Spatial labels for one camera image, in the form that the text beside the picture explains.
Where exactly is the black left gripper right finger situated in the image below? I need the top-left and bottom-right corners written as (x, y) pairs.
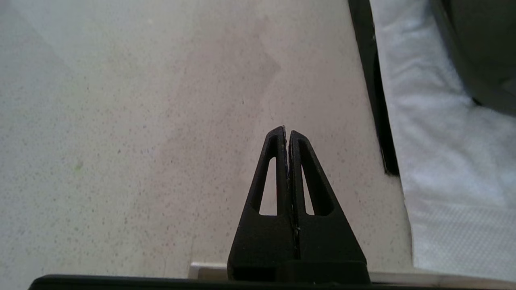
top-left (289, 130), bottom-right (371, 284)

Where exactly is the black flat strip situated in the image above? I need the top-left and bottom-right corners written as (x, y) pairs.
top-left (348, 0), bottom-right (400, 176)

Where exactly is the white towel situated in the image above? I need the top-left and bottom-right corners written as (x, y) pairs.
top-left (370, 0), bottom-right (516, 281)

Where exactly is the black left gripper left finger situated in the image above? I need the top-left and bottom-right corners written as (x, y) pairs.
top-left (227, 126), bottom-right (300, 281)

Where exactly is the black rice cooker body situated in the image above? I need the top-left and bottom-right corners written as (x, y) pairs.
top-left (431, 0), bottom-right (516, 116)

